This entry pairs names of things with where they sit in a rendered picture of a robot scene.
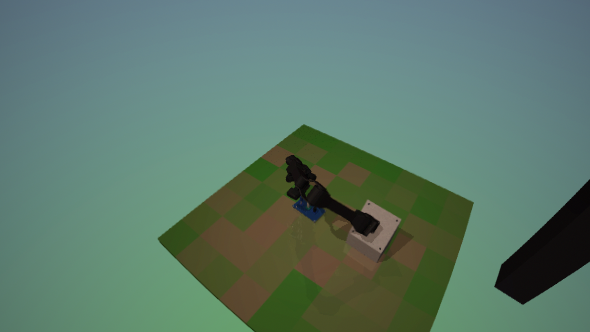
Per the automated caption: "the blue circuit board with components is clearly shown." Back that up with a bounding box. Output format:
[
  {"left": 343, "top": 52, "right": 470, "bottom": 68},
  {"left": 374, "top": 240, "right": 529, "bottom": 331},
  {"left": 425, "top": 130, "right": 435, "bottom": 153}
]
[{"left": 292, "top": 196, "right": 327, "bottom": 223}]

